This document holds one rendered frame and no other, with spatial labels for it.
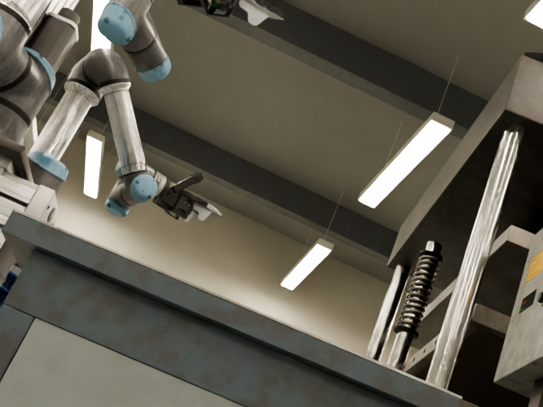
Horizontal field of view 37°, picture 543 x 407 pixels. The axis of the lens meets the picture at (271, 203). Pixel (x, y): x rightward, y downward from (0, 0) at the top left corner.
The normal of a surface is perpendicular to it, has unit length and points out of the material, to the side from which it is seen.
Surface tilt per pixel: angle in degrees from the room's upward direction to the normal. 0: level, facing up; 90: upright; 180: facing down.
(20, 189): 90
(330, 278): 90
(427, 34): 180
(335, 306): 90
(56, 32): 90
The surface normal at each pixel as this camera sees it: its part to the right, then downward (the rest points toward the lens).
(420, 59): -0.36, 0.84
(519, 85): 0.11, -0.40
